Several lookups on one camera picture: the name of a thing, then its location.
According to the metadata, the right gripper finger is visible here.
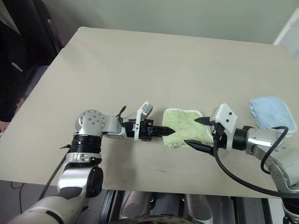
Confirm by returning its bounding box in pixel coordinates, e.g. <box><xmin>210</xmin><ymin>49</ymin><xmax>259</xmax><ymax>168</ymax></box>
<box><xmin>184</xmin><ymin>140</ymin><xmax>214</xmax><ymax>155</ymax></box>
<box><xmin>194</xmin><ymin>116</ymin><xmax>213</xmax><ymax>127</ymax></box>

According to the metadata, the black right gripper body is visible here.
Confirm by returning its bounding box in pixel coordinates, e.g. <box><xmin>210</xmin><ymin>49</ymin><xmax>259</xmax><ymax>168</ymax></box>
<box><xmin>209</xmin><ymin>122</ymin><xmax>228</xmax><ymax>156</ymax></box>

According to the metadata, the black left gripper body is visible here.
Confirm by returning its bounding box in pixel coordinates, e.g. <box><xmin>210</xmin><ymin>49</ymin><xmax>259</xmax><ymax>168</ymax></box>
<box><xmin>140</xmin><ymin>119</ymin><xmax>155</xmax><ymax>142</ymax></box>

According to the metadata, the green terry towel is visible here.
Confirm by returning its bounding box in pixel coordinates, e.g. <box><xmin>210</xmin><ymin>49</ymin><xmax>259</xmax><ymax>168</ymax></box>
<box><xmin>162</xmin><ymin>108</ymin><xmax>214</xmax><ymax>149</ymax></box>

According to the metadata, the folded light blue towel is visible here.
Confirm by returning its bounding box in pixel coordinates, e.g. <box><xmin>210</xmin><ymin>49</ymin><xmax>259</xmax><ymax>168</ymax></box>
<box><xmin>249</xmin><ymin>96</ymin><xmax>298</xmax><ymax>139</ymax></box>

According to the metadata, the grey rounded shape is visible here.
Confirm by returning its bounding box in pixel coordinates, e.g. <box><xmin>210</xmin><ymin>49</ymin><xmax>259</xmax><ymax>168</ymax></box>
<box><xmin>184</xmin><ymin>193</ymin><xmax>216</xmax><ymax>221</ymax></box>
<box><xmin>122</xmin><ymin>191</ymin><xmax>155</xmax><ymax>220</ymax></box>

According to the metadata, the grey seat cushion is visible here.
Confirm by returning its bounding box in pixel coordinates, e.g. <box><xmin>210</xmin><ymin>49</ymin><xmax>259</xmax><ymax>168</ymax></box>
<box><xmin>24</xmin><ymin>66</ymin><xmax>50</xmax><ymax>99</ymax></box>

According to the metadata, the dark brown chair back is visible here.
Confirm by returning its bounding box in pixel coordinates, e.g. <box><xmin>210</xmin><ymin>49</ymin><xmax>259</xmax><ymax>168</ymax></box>
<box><xmin>35</xmin><ymin>0</ymin><xmax>65</xmax><ymax>56</ymax></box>

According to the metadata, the large black object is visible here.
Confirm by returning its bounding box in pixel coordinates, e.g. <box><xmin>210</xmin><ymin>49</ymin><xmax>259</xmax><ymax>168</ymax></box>
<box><xmin>0</xmin><ymin>0</ymin><xmax>51</xmax><ymax>123</ymax></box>

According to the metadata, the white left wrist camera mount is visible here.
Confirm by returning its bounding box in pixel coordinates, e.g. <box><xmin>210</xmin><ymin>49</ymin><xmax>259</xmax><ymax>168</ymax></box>
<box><xmin>133</xmin><ymin>101</ymin><xmax>155</xmax><ymax>142</ymax></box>

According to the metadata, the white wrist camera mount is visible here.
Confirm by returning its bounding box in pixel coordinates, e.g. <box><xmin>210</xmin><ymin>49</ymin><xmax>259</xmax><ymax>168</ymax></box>
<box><xmin>210</xmin><ymin>103</ymin><xmax>238</xmax><ymax>150</ymax></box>
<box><xmin>133</xmin><ymin>101</ymin><xmax>155</xmax><ymax>142</ymax></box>

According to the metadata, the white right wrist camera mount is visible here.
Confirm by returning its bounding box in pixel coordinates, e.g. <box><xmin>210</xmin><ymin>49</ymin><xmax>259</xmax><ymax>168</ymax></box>
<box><xmin>210</xmin><ymin>103</ymin><xmax>238</xmax><ymax>150</ymax></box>

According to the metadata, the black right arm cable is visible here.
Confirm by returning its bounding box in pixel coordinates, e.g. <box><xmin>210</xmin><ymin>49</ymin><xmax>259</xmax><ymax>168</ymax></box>
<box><xmin>213</xmin><ymin>126</ymin><xmax>292</xmax><ymax>198</ymax></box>

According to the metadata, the black table frame rail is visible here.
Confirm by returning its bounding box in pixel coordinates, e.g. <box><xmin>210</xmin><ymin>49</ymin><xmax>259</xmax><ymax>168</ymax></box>
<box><xmin>233</xmin><ymin>197</ymin><xmax>272</xmax><ymax>224</ymax></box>
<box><xmin>98</xmin><ymin>189</ymin><xmax>118</xmax><ymax>224</ymax></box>

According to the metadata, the white door frame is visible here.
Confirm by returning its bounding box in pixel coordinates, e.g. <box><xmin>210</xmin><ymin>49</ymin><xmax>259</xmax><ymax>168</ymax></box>
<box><xmin>273</xmin><ymin>8</ymin><xmax>299</xmax><ymax>59</ymax></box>

